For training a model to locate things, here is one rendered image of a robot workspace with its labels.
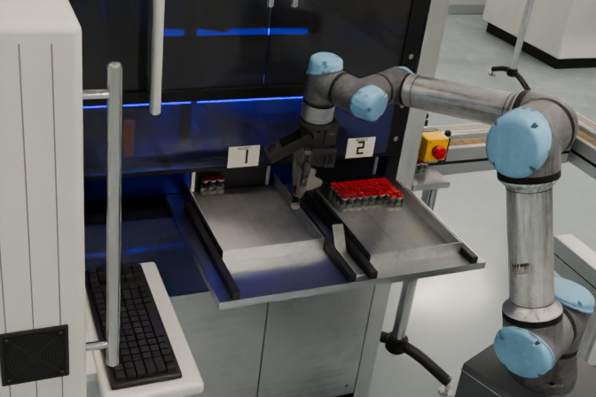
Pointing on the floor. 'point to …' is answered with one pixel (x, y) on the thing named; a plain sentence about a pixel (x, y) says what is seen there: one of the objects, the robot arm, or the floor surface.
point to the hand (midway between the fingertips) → (295, 190)
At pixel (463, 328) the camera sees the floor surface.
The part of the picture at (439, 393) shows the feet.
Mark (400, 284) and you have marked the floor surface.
